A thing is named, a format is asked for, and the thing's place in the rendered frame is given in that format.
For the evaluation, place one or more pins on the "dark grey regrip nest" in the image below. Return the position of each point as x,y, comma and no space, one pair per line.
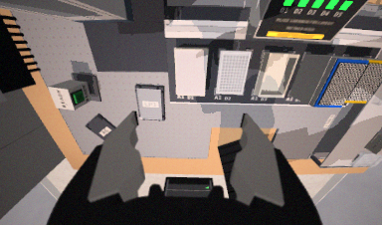
100,126

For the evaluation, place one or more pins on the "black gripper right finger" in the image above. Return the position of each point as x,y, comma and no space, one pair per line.
263,179

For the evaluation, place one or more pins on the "cream ready button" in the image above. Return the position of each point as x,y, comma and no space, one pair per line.
72,94

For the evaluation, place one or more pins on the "beige one-well reservoir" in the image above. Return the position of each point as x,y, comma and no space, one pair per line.
279,68

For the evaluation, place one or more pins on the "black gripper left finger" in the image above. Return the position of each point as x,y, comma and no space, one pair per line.
111,175

